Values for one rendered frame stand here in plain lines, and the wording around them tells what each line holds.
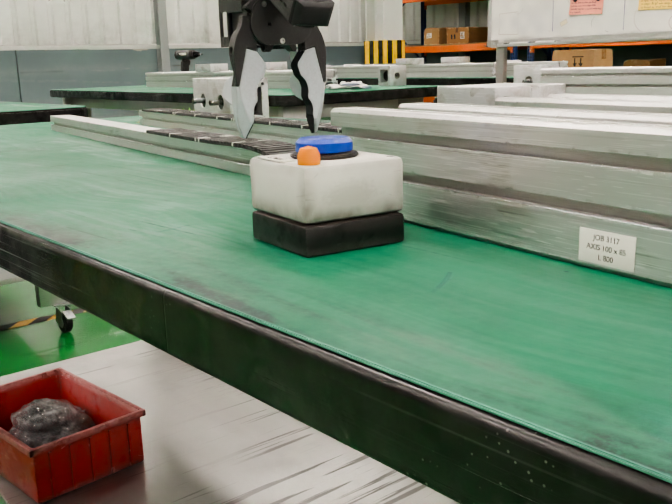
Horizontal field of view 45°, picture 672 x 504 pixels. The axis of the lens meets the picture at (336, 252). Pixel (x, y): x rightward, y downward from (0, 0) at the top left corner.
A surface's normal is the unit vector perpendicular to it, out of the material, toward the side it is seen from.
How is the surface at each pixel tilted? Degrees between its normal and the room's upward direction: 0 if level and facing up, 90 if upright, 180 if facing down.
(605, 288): 0
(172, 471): 0
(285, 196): 90
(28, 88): 90
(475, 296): 0
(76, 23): 90
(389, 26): 90
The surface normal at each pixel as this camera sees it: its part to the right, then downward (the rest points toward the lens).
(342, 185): 0.53, 0.18
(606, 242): -0.84, 0.15
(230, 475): -0.03, -0.97
